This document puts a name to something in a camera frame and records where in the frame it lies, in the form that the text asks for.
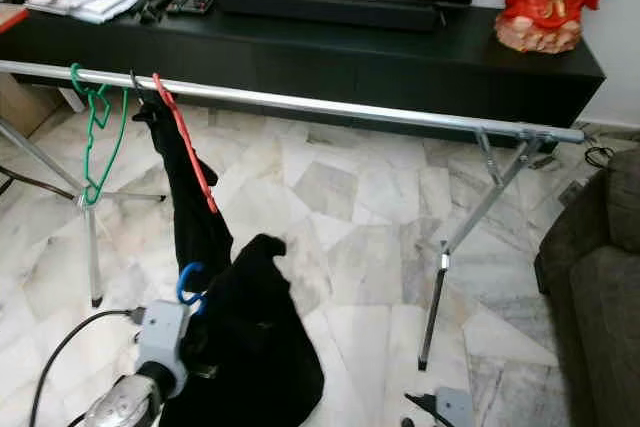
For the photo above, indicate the black t-shirt with logo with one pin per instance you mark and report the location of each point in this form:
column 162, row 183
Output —
column 195, row 237

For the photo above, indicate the blue plastic hanger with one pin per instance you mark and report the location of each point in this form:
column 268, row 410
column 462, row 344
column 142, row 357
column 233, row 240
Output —
column 179, row 282

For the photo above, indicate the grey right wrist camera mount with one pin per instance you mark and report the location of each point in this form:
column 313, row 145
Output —
column 455, row 409

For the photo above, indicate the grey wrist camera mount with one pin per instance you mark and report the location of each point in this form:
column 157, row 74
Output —
column 163, row 342
column 455, row 409

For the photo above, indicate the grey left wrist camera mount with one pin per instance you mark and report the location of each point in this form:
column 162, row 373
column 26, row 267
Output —
column 163, row 342

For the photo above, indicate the grey suede sofa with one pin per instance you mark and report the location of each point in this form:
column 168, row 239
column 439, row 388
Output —
column 595, row 327

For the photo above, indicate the black soundbar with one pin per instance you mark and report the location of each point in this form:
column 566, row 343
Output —
column 330, row 7

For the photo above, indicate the red laughing figurine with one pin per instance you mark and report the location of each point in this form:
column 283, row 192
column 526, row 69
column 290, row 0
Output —
column 550, row 7

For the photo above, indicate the silver clothes rack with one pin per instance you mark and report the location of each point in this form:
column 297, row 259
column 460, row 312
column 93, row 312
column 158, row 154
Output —
column 360, row 109

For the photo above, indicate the black garment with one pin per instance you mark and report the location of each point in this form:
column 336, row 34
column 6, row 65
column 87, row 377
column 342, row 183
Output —
column 260, row 347

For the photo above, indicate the grey power strip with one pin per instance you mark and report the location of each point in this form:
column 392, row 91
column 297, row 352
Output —
column 570, row 192

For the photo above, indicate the black TV cabinet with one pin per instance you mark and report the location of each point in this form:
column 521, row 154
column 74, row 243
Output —
column 410, row 67

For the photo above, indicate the red plastic hanger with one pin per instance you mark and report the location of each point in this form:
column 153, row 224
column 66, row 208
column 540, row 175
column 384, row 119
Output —
column 190, row 152

